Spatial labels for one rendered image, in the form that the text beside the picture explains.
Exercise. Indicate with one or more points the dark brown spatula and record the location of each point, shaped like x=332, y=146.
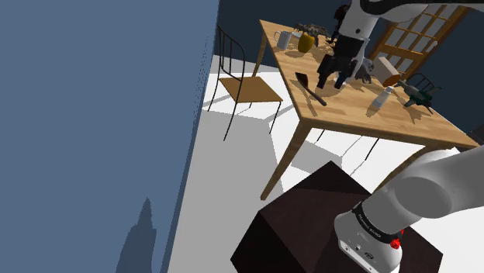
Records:
x=308, y=87

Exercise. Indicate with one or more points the white mug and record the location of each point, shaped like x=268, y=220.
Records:
x=284, y=40

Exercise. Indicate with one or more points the brown bread loaf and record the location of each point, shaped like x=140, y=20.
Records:
x=386, y=71

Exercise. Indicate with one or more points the wooden framed window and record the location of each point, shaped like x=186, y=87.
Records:
x=412, y=38

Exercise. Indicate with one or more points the wooden table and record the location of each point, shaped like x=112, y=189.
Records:
x=351, y=113

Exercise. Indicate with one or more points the yellow bell pepper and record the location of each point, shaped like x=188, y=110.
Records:
x=305, y=43

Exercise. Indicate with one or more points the grey animal figure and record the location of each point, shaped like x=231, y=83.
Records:
x=366, y=71

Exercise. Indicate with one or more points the dark robot stand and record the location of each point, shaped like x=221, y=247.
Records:
x=298, y=227

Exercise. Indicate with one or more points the white tube bottle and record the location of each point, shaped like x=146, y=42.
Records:
x=382, y=97

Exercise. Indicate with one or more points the dark grey dinosaur figure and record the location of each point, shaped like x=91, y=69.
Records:
x=313, y=29

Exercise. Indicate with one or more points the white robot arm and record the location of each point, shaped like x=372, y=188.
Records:
x=423, y=189

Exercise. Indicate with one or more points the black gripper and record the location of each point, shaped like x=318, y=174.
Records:
x=349, y=51

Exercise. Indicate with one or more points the dark green power tool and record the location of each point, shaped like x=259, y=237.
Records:
x=417, y=95

